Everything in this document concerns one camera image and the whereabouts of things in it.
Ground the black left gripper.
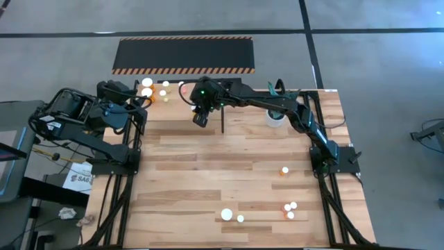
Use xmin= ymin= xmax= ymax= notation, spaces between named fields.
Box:
xmin=103 ymin=100 xmax=148 ymax=135

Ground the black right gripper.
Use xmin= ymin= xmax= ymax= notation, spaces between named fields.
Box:
xmin=189 ymin=77 xmax=227 ymax=128

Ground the black hazard-striped floor mat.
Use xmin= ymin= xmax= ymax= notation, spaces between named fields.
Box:
xmin=111 ymin=36 xmax=256 ymax=76

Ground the white printed paper sheet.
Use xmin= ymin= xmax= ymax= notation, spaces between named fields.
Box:
xmin=62 ymin=161 xmax=94 ymax=195

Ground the green snake plant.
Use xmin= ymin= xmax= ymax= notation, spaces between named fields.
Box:
xmin=266 ymin=81 xmax=302 ymax=121

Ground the crumpled brown paper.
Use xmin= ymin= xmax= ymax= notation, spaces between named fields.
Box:
xmin=76 ymin=214 xmax=96 ymax=228

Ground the crumpled white paper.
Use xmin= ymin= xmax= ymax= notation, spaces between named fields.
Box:
xmin=58 ymin=207 xmax=78 ymax=220

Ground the screen with blue edge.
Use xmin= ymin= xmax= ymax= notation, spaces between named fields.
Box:
xmin=0 ymin=126 xmax=28 ymax=196

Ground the grey metal stand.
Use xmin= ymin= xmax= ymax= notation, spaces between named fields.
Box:
xmin=410 ymin=119 xmax=444 ymax=154

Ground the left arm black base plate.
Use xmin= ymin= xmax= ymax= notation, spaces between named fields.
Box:
xmin=90 ymin=147 xmax=142 ymax=176

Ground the black aluminium table frame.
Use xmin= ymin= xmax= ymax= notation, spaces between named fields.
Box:
xmin=83 ymin=80 xmax=379 ymax=249

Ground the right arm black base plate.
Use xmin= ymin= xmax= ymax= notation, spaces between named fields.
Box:
xmin=309 ymin=145 xmax=361 ymax=175

